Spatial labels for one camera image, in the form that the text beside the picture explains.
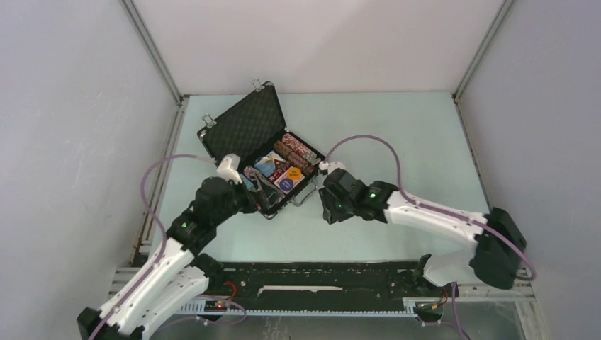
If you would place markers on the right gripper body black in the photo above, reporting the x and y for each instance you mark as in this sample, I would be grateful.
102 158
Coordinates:
336 210

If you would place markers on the blue small blind button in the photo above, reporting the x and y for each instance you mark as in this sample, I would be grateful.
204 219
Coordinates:
285 184

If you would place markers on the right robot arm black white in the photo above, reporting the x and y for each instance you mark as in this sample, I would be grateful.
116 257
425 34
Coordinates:
493 246

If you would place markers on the brown chip stack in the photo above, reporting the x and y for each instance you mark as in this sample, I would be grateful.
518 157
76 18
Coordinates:
294 158

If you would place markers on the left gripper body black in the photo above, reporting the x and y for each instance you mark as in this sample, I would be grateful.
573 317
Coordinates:
239 200

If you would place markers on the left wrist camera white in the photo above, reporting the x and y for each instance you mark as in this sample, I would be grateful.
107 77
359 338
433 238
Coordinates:
228 168

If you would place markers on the red white chip stack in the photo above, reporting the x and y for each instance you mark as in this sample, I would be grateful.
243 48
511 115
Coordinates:
301 149

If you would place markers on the orange big blind button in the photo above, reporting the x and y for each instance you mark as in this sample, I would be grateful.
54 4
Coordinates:
294 174

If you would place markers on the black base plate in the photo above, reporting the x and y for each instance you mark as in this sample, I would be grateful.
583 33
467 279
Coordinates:
352 285

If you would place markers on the red playing card deck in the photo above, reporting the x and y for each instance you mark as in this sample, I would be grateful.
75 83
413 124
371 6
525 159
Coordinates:
296 182

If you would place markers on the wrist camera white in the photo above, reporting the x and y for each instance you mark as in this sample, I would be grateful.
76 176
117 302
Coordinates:
326 168
228 168

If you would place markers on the blue playing card deck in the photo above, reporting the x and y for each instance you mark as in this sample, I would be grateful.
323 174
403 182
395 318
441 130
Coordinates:
265 165

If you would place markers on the red dice row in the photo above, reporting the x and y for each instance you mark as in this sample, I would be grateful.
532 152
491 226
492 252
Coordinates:
278 173

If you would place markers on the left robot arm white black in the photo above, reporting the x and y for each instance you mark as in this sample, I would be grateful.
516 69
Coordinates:
178 270

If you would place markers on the black aluminium poker case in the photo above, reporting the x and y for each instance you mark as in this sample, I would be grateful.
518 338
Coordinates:
249 129

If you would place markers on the white cable duct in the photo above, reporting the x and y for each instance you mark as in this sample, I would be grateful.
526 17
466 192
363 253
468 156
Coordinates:
204 308

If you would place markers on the all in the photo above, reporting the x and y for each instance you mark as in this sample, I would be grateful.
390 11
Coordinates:
279 163

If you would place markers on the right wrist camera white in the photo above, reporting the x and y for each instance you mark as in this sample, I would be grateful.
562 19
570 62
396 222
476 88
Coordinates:
326 168

